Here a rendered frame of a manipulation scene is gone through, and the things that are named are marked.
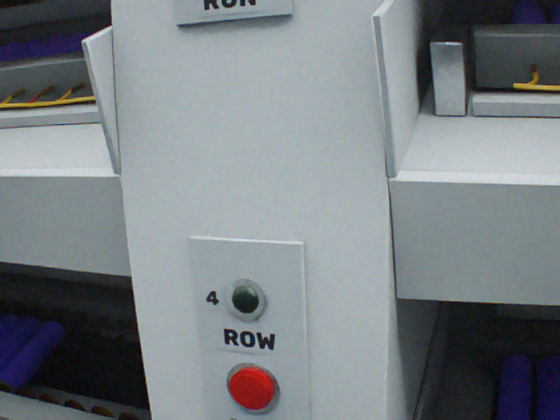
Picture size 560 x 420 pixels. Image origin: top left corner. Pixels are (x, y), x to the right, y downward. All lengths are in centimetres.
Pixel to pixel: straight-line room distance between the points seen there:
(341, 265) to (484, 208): 5
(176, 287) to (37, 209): 7
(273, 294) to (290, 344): 2
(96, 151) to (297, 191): 9
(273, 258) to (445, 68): 9
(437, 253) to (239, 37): 9
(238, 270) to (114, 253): 6
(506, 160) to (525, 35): 7
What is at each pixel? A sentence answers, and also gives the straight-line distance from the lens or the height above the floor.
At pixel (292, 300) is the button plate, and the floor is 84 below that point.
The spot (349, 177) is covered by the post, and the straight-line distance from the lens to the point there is 20.
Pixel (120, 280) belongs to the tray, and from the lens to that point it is 47.
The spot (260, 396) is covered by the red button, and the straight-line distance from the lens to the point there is 23.
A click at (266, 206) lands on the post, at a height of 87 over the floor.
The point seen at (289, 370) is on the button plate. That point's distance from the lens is 23.
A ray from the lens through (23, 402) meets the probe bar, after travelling 41.
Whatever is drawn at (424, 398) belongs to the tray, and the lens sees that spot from 31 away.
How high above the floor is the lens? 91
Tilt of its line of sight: 12 degrees down
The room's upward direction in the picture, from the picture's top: 3 degrees counter-clockwise
